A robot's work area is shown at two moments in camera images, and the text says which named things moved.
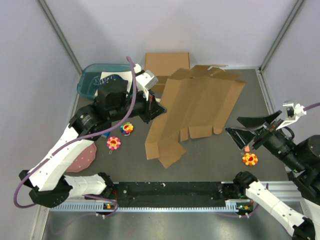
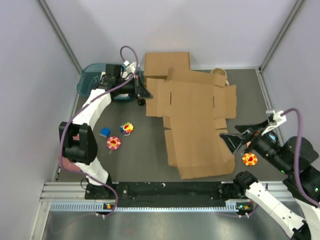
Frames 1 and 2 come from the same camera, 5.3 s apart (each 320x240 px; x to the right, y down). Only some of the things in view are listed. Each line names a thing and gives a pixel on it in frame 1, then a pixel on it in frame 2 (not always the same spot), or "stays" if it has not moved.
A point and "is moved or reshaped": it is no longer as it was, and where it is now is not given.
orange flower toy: (249, 159) stays
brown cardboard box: (197, 101) is moved or reshaped
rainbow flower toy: (126, 128) stays
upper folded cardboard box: (164, 64) stays
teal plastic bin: (85, 86) stays
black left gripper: (152, 108) -> (143, 92)
